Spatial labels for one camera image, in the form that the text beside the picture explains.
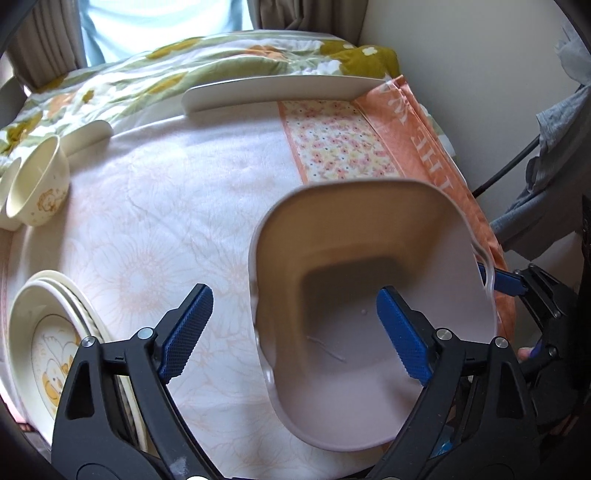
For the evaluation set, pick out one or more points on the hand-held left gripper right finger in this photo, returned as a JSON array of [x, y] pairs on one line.
[[401, 332]]

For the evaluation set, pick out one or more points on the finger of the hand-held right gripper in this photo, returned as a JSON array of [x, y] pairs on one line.
[[508, 281]]

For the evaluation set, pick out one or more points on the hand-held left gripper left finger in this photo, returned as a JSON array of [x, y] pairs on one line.
[[189, 330]]

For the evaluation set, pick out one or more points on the yellow plate with duck print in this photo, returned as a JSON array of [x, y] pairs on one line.
[[94, 321]]

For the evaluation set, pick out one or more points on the large beige plastic basin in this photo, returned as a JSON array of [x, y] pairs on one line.
[[346, 240]]

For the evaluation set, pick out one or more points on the white plate with duck print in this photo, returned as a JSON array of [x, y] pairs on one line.
[[46, 332]]

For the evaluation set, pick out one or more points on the person's right hand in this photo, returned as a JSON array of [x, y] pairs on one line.
[[524, 354]]

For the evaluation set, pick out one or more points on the white floral towel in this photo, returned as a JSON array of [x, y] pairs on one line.
[[161, 230]]

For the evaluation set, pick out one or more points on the grey garment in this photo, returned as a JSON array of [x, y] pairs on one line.
[[563, 152]]

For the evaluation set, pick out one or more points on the orange floral cloth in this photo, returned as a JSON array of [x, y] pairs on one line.
[[332, 138]]

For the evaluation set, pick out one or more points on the pale yellow bowl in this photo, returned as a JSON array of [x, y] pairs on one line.
[[39, 184]]

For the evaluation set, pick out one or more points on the white cup-shaped bowl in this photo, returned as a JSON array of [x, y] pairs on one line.
[[7, 194]]

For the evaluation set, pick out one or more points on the white shirt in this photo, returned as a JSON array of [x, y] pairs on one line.
[[575, 55]]

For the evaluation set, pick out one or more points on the green yellow floral duvet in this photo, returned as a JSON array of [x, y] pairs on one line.
[[138, 78]]

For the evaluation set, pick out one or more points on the grey bed headboard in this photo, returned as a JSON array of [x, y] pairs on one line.
[[9, 99]]

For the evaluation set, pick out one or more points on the light blue window cloth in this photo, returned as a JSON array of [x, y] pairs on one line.
[[161, 25]]

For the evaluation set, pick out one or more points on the brown curtain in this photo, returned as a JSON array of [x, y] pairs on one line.
[[304, 16], [46, 41]]

